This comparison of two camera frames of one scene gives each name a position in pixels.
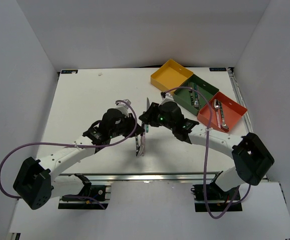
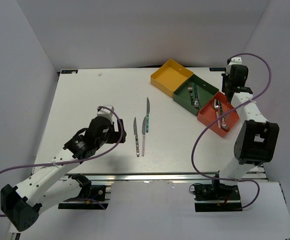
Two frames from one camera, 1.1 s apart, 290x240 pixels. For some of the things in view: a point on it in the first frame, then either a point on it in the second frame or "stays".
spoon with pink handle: [216, 105] stays
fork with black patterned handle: [192, 85] stays
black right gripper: [149, 116] → [225, 76]
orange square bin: [232, 112] stays
